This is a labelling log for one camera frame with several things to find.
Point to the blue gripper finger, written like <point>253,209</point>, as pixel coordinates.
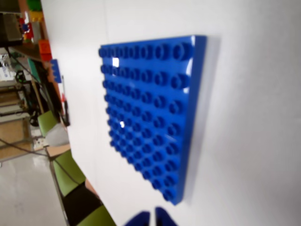
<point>163,219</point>
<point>142,220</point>

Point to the wooden shelf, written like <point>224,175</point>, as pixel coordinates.
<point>35,53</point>

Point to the yellow block on shelf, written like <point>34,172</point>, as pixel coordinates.
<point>36,16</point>

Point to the green block on shelf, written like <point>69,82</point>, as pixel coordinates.
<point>34,4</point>

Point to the black equipment box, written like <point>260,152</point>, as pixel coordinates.
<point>9,27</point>

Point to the green chair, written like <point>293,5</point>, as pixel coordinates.
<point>68,169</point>
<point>47,121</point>

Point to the blue 8x8 studded baseplate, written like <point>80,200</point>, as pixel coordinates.
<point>150,117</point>

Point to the orange block on shelf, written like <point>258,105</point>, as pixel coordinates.
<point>45,50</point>

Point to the small blue block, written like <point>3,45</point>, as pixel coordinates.
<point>55,70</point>

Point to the pile of mixed toy blocks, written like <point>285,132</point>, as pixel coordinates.
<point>26,29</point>

